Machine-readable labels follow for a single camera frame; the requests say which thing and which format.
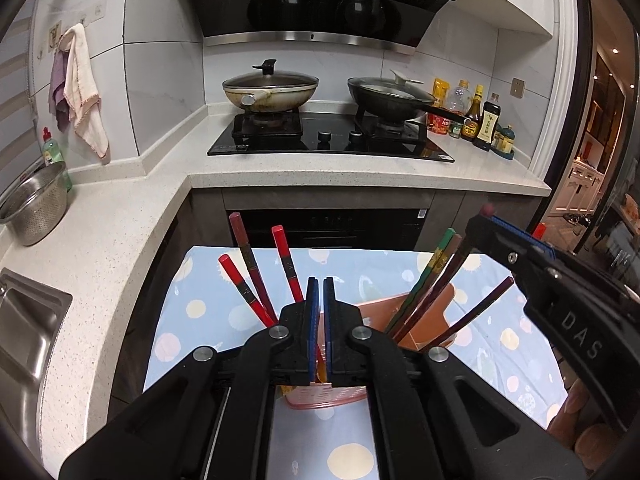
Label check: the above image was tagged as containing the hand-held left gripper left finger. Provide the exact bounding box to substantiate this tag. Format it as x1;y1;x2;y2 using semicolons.
60;277;320;480

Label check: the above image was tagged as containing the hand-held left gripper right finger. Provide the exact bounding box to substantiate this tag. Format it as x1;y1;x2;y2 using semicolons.
323;277;587;480

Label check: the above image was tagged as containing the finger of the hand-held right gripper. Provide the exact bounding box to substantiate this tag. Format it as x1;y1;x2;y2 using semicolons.
464;212;532;281
491;214;557;263

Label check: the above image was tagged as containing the pink perforated utensil holder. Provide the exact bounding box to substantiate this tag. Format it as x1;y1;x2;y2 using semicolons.
282;282;458;408

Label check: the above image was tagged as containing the dark purple chopstick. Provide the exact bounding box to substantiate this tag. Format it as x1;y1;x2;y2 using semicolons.
435;276;516;347
390;203;497;339
395;232;463;333

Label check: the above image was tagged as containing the green chopstick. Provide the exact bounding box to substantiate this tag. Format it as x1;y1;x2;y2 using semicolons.
387;228;454;333

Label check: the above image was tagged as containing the person's right hand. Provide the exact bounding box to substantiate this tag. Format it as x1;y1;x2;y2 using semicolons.
546;377;632;464

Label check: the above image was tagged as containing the dark red chopstick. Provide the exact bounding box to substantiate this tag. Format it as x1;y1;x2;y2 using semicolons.
229;212;277;322

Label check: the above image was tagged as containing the black built-in oven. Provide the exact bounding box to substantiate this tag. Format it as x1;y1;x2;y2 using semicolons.
225;205;433;251

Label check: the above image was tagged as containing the blue polka dot tablecloth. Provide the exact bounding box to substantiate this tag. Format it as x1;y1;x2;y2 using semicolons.
142;245;571;480

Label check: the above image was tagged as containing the dark soy sauce bottle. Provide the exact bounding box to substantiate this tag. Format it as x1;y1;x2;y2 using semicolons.
472;101;501;152

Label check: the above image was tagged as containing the brown bottle with yellow cap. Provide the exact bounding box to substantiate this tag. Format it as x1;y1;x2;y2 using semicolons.
461;85;485;141

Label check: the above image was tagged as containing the clear oil bottle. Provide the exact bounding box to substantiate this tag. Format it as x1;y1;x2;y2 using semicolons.
445;80;473;126

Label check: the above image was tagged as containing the black gas stove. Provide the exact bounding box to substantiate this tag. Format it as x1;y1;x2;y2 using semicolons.
206;110;456;163

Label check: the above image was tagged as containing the yellow seasoning packet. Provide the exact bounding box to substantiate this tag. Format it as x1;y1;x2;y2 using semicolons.
432;78;451;111

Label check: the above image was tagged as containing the black frying pan with lid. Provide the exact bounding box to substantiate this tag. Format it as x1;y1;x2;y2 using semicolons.
347;69;471;128

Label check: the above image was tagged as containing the white speckled kitchen counter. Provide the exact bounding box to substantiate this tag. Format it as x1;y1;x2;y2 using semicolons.
0;100;551;480

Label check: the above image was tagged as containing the beige wok with glass lid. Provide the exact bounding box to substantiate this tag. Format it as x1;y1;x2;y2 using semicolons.
222;59;321;113

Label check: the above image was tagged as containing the stainless steel sink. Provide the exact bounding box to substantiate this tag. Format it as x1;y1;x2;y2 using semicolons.
0;267;73;466

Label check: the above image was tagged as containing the metal colander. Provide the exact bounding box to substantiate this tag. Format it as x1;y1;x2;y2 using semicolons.
0;160;71;247

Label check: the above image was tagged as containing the black range hood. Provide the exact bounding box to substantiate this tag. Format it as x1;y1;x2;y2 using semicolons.
177;0;471;57

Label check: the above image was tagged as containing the green dish soap bottle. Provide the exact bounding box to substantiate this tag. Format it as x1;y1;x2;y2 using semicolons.
41;127;73;193

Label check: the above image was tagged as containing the white pink-trimmed towel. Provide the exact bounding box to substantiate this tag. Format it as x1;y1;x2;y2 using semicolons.
62;23;111;165

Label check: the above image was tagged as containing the purple cloth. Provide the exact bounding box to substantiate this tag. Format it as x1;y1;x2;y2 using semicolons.
48;47;76;133

